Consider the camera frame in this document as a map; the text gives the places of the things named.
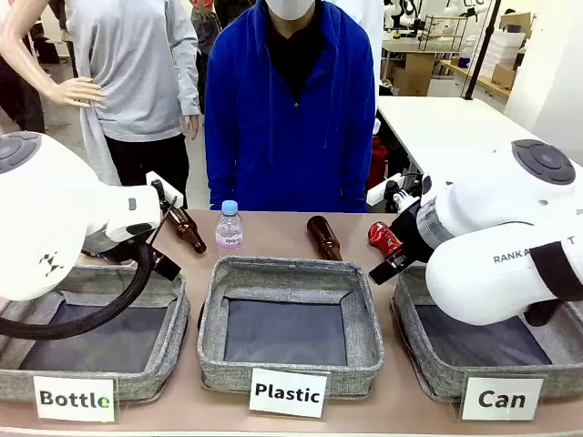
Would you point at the crushed red can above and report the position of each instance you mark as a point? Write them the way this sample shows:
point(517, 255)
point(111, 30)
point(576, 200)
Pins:
point(380, 236)

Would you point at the white Bottle label sign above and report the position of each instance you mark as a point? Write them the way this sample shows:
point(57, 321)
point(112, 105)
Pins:
point(73, 399)

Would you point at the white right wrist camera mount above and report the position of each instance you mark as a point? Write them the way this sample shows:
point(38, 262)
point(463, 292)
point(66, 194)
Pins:
point(382, 191)

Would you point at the bare beige mannequin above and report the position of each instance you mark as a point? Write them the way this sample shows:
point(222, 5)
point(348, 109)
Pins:
point(68, 93)

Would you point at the mannequin in grey shirt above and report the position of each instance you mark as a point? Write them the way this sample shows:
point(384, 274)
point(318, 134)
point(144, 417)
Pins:
point(136, 68)

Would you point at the white Can label sign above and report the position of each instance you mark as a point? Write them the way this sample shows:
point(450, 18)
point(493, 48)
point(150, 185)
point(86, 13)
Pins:
point(501, 399)

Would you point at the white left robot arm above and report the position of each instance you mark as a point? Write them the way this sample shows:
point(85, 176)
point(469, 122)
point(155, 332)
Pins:
point(45, 205)

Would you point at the black slanted pole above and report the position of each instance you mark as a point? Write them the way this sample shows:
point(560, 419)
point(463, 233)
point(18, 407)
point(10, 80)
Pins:
point(483, 45)

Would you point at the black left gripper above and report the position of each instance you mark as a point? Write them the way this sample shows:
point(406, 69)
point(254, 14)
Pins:
point(114, 252)

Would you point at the person in dark clothes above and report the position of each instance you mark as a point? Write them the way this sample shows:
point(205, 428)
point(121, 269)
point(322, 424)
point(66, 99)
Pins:
point(18, 100)

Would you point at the person in blue jacket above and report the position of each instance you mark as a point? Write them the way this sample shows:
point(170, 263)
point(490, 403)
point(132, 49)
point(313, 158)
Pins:
point(255, 136)

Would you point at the white Plastic label sign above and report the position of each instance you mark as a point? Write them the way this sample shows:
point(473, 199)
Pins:
point(288, 393)

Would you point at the small pink-label water bottle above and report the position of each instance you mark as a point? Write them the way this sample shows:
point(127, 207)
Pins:
point(228, 227)

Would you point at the brown glass bottle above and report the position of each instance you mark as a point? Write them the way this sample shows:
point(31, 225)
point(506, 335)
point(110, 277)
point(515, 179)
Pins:
point(184, 225)
point(321, 232)

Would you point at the small cardboard box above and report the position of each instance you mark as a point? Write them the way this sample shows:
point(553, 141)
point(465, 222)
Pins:
point(504, 76)

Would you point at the stack of white foam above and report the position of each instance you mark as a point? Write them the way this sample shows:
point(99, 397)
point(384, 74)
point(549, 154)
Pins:
point(501, 50)

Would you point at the large cardboard box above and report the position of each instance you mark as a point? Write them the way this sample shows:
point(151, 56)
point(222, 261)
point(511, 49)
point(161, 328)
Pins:
point(414, 77)

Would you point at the light grey hanging garment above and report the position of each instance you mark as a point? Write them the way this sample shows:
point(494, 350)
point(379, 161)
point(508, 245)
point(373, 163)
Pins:
point(98, 145)

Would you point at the red fire extinguisher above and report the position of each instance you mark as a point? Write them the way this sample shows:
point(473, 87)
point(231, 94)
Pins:
point(379, 164)

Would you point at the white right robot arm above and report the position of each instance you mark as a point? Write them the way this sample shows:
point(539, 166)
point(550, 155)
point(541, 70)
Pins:
point(478, 282)

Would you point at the grey fabric basket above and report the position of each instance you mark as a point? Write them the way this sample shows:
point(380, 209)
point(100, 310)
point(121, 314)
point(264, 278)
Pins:
point(437, 378)
point(168, 364)
point(291, 380)

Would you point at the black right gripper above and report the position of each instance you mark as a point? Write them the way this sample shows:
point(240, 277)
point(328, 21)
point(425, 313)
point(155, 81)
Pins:
point(414, 241)

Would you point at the white face mask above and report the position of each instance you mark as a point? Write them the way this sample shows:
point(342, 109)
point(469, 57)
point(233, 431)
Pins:
point(289, 9)

